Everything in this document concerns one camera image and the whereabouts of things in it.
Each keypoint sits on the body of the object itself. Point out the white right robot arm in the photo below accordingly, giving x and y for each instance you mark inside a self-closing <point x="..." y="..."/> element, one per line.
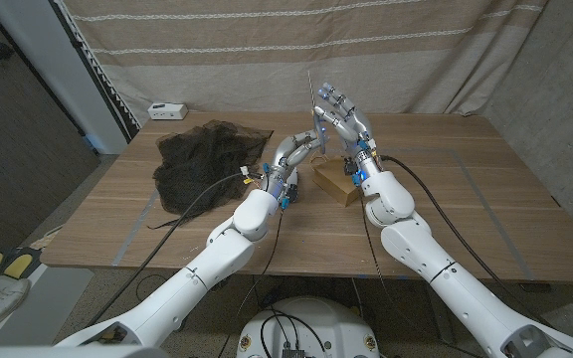
<point x="440" y="268"/>

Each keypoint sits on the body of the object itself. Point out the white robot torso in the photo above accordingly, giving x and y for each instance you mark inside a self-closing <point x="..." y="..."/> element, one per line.
<point x="311" y="323"/>

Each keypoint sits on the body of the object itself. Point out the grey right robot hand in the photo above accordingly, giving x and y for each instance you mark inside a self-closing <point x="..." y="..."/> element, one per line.
<point x="356" y="124"/>

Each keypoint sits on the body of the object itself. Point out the white game controller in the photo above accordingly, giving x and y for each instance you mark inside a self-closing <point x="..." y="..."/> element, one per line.
<point x="294" y="176"/>

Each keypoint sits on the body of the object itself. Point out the white power strip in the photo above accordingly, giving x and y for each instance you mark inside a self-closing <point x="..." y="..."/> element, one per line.
<point x="167" y="111"/>

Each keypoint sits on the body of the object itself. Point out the striped beige curtain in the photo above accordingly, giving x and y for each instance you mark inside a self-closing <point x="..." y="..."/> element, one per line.
<point x="217" y="59"/>

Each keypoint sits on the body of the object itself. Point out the brown paper bag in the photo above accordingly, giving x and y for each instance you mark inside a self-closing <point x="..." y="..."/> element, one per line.
<point x="336" y="181"/>

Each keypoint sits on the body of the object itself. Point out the black mesh netting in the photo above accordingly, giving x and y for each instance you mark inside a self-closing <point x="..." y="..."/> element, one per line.
<point x="202" y="159"/>

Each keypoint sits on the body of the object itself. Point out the black curtain frame bar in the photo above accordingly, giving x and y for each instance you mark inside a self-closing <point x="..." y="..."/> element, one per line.
<point x="92" y="69"/>

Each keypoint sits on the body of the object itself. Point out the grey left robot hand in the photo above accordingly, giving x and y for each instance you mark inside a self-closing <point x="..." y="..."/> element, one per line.
<point x="286" y="154"/>

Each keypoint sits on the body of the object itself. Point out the grey table leg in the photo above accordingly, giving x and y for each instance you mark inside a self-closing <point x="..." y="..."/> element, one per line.
<point x="438" y="313"/>

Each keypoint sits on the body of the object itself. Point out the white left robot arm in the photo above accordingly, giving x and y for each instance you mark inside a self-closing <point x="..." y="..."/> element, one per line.
<point x="207" y="268"/>

